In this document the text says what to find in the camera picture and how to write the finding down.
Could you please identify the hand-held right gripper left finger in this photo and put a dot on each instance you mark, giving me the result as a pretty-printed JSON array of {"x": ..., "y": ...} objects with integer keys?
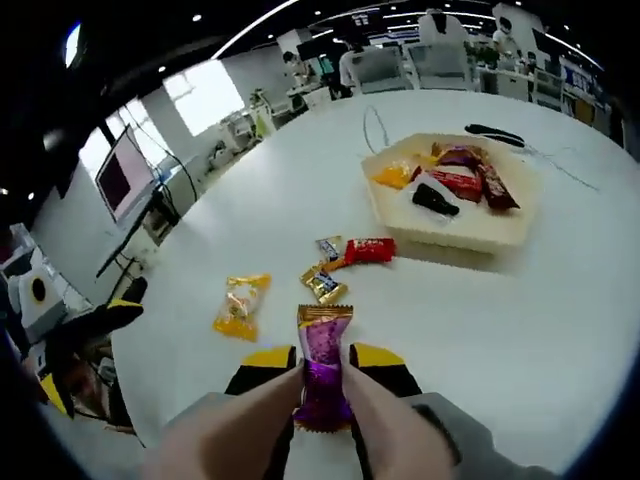
[{"x": 260, "y": 380}]

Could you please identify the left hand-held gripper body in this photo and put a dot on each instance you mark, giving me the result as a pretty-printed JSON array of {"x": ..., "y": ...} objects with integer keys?
[{"x": 50, "y": 315}]

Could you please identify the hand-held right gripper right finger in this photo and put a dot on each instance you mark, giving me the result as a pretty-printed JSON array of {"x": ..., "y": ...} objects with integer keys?
[{"x": 395, "y": 380}]

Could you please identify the pink food tongs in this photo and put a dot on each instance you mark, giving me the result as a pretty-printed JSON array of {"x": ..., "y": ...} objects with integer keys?
[{"x": 225, "y": 440}]

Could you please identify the purple snack packet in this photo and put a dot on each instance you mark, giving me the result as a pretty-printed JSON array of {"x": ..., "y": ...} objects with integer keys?
[{"x": 325, "y": 350}]

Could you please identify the yellow clear snack packet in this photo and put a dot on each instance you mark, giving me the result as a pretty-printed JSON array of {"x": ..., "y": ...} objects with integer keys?
[{"x": 240, "y": 310}]

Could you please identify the small gold candy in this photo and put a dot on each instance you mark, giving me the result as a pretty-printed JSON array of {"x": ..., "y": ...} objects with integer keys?
[{"x": 325, "y": 286}]

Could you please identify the small red candy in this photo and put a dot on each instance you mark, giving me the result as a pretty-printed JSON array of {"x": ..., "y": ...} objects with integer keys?
[{"x": 370, "y": 250}]

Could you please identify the small silver candy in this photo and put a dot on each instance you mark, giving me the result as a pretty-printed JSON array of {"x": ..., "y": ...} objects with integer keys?
[{"x": 329, "y": 247}]

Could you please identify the cream hexagonal container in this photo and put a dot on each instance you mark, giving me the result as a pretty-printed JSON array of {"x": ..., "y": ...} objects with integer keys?
[{"x": 450, "y": 232}]

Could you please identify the black snack clear packet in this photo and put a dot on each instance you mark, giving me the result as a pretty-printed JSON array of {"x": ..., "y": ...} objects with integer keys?
[{"x": 432, "y": 197}]

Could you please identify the yellow white snack packet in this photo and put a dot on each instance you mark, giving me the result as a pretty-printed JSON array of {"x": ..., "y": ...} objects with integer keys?
[{"x": 392, "y": 177}]

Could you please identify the dark red chocolate bar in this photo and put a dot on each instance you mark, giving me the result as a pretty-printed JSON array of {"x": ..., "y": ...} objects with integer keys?
[{"x": 455, "y": 182}]

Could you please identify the red orange snack packet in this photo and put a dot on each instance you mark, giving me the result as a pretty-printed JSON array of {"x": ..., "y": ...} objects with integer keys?
[{"x": 497, "y": 190}]

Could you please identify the brown gold snack packet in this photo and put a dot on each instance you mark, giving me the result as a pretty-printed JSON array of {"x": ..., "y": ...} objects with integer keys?
[{"x": 462, "y": 156}]

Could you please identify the pink screen monitor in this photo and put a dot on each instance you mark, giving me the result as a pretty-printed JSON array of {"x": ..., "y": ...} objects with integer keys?
[{"x": 120, "y": 180}]

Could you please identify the black oblong device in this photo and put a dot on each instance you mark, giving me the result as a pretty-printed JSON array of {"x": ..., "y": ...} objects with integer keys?
[{"x": 492, "y": 132}]

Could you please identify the long ceiling light strip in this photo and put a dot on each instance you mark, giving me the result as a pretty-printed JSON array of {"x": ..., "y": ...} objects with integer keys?
[
  {"x": 74, "y": 45},
  {"x": 260, "y": 22}
]

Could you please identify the white mesh office chair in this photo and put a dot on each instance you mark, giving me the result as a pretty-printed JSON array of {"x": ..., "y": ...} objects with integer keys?
[
  {"x": 440, "y": 65},
  {"x": 380, "y": 67},
  {"x": 549, "y": 87}
]

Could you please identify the potted green plant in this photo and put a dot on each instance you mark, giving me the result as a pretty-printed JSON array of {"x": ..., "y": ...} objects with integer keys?
[{"x": 480, "y": 55}]

